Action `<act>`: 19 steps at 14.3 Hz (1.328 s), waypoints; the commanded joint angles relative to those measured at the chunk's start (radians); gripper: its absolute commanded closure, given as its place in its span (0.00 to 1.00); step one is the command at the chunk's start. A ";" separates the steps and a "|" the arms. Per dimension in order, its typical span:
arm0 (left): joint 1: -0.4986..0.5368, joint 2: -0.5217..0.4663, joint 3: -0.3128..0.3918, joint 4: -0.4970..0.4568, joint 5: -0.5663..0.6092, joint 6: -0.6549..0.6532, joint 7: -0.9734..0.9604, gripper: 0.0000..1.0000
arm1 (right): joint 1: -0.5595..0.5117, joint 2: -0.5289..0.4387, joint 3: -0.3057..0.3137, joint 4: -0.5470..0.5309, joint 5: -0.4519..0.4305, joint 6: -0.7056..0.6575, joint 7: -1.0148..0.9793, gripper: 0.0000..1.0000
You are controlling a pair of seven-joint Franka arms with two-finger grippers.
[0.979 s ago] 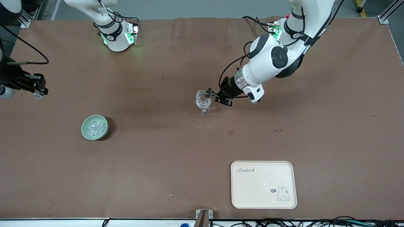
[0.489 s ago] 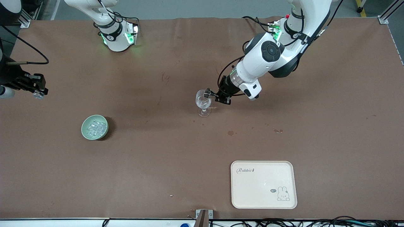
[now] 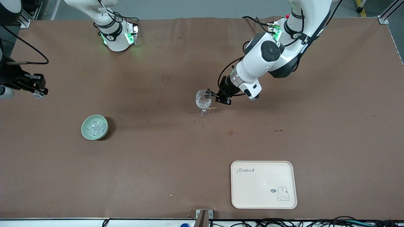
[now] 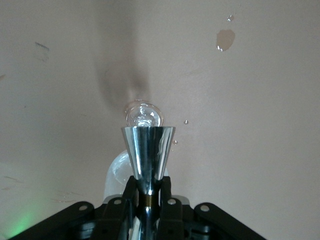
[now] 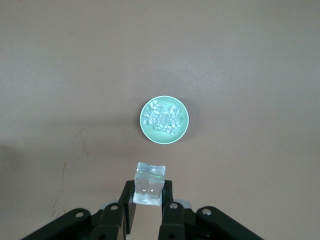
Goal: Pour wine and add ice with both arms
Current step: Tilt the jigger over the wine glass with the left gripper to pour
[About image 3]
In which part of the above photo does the clear stemmed wine glass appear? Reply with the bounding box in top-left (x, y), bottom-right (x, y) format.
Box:
top-left (195, 90), bottom-right (212, 117)

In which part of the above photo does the clear ice cubes heap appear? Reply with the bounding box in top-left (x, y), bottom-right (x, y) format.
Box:
top-left (87, 120), bottom-right (106, 137)

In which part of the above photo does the aluminium table corner profile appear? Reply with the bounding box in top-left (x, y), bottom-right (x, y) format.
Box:
top-left (378, 0), bottom-right (404, 25)
top-left (16, 6), bottom-right (32, 29)

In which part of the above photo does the pale green ceramic bowl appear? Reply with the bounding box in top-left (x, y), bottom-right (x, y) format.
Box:
top-left (81, 114), bottom-right (109, 140)

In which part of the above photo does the brown table cover mat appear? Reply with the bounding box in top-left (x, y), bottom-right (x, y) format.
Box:
top-left (0, 16), bottom-right (404, 220)

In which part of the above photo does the cream rabbit print tray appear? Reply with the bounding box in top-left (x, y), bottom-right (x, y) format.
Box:
top-left (231, 160), bottom-right (298, 209)

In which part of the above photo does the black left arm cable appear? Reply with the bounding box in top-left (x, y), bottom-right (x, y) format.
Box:
top-left (217, 40), bottom-right (253, 95)

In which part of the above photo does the black base cable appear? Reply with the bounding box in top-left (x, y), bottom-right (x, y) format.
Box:
top-left (242, 16), bottom-right (275, 33)

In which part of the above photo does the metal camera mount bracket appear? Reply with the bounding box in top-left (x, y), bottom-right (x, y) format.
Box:
top-left (195, 209), bottom-right (213, 227)

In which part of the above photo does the black cable bundle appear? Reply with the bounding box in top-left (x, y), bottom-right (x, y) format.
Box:
top-left (208, 216), bottom-right (404, 227)

